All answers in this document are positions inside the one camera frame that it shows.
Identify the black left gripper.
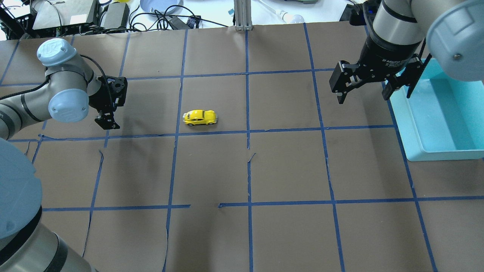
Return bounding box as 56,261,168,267
89,81,120,130

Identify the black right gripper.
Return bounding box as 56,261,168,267
329,36,430,104

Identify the yellow beetle toy car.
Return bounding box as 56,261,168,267
182,110,218,126

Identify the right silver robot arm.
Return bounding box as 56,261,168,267
329,0,484,104

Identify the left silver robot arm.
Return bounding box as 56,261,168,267
0,38,127,272

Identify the light blue plastic bin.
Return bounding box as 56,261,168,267
390,60,484,161

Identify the black power adapter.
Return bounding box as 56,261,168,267
100,2,129,29

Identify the white light bulb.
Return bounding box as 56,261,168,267
275,10,305,24

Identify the black laptop computer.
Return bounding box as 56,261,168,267
31,0,100,31

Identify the blue plate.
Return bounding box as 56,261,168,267
140,0,183,14

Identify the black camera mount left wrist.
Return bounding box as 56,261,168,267
96,76,128,112

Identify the aluminium frame post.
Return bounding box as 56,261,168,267
234,0,253,31

